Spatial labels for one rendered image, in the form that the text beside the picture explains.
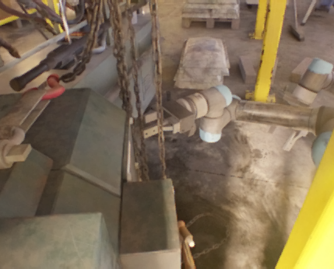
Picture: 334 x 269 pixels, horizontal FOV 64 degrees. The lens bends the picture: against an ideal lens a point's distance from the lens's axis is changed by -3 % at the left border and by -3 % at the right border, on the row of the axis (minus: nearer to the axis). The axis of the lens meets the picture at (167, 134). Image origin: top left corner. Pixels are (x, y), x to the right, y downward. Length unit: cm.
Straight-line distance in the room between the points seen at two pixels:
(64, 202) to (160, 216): 14
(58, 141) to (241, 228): 105
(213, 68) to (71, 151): 203
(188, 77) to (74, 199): 210
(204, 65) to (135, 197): 201
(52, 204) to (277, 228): 117
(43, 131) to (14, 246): 24
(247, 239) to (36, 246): 113
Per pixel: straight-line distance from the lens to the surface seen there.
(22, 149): 36
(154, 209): 42
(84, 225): 28
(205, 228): 133
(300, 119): 93
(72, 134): 46
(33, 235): 29
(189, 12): 416
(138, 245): 39
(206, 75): 238
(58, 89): 55
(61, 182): 38
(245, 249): 130
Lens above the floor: 109
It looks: 37 degrees down
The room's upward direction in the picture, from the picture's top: 2 degrees counter-clockwise
